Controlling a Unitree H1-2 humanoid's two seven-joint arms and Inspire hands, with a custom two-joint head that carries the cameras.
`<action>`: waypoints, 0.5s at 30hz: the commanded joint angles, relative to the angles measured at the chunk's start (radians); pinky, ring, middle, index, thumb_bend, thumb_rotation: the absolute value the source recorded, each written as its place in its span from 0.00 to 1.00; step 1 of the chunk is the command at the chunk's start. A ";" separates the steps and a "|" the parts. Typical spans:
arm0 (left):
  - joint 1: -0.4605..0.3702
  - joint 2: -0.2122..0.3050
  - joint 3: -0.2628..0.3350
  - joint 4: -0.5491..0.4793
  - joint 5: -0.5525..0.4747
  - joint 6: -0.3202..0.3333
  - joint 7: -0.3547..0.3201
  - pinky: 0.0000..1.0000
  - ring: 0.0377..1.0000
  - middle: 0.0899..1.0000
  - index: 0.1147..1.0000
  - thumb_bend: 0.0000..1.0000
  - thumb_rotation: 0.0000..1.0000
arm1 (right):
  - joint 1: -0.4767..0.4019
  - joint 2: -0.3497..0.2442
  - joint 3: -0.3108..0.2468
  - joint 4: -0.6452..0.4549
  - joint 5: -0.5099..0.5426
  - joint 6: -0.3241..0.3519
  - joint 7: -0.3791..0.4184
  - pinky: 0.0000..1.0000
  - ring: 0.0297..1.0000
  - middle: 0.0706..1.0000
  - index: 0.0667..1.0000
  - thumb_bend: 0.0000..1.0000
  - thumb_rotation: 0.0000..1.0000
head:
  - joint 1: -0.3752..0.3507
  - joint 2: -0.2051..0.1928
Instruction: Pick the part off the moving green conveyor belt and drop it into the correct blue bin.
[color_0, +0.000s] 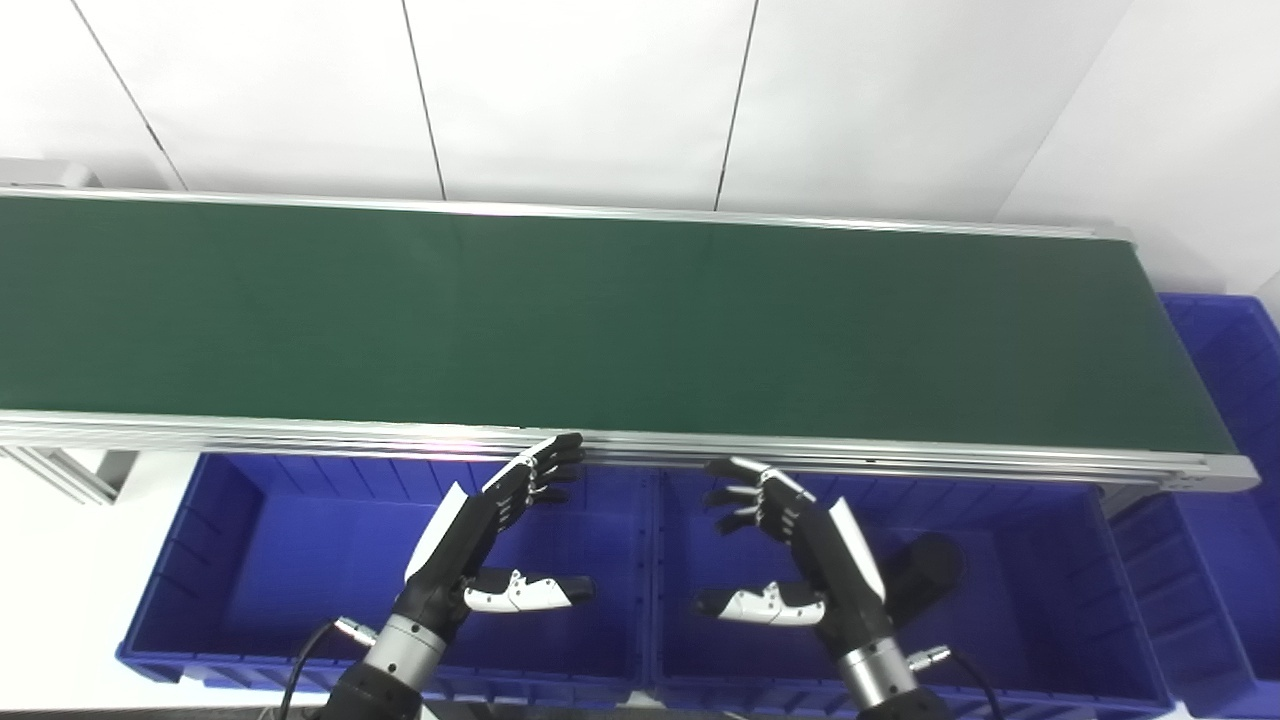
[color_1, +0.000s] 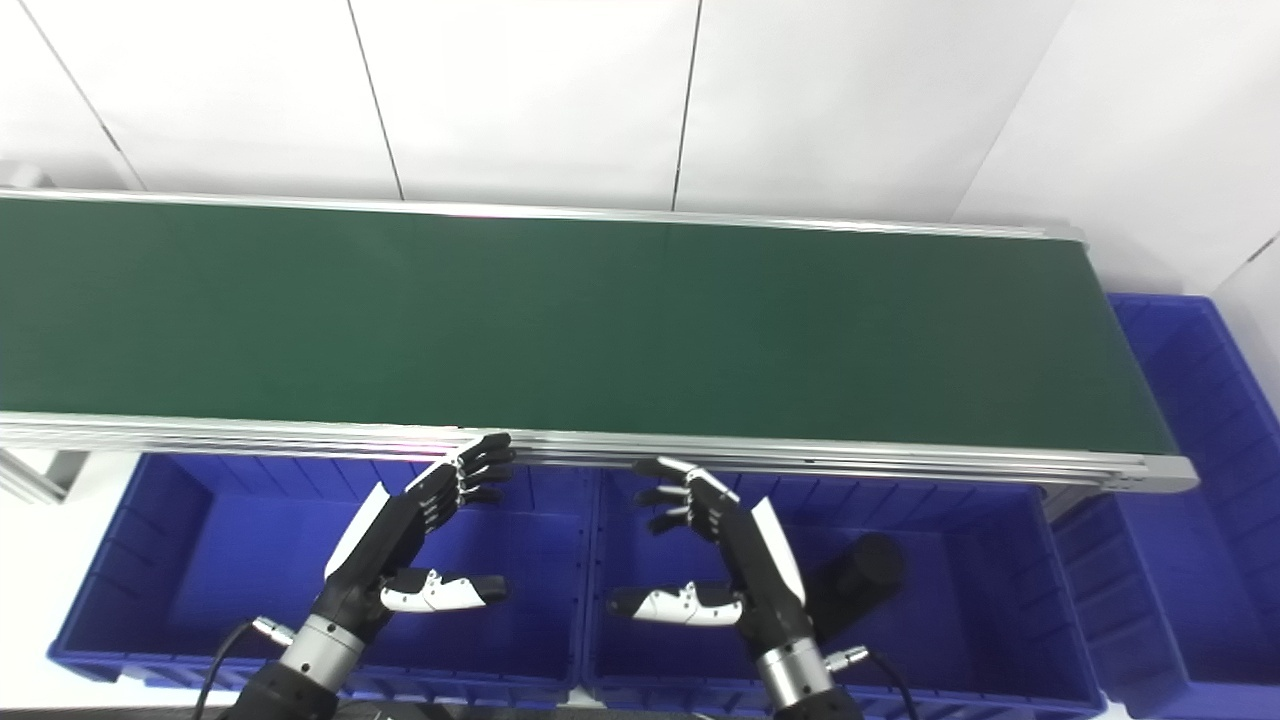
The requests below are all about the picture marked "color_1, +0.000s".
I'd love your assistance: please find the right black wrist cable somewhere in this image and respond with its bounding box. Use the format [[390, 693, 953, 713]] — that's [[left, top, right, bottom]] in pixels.
[[825, 647, 922, 720]]

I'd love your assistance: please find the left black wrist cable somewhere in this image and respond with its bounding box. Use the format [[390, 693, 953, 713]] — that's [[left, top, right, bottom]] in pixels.
[[190, 617, 297, 720]]

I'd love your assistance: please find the aluminium conveyor leg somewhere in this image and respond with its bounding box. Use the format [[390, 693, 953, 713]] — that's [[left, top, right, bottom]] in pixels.
[[0, 447, 91, 505]]

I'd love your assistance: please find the blue plastic bin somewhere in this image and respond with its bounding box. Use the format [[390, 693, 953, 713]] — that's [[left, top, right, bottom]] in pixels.
[[1050, 293, 1280, 717], [580, 470, 1113, 720], [47, 452, 597, 710]]

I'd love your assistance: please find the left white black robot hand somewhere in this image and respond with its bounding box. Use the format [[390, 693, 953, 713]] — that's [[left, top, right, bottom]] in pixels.
[[313, 432, 517, 642]]

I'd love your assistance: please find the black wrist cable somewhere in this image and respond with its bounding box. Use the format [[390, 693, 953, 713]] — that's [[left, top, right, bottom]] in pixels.
[[825, 647, 922, 720], [190, 617, 297, 720]]

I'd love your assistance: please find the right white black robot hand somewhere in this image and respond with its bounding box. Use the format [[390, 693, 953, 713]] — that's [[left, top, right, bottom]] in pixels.
[[606, 456, 817, 657]]

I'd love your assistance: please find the black cylinder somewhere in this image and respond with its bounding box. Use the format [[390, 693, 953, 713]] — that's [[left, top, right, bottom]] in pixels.
[[804, 533, 907, 647]]

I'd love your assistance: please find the green conveyor belt aluminium frame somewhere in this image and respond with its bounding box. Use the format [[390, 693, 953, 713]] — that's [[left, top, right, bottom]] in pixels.
[[0, 186, 1200, 497]]

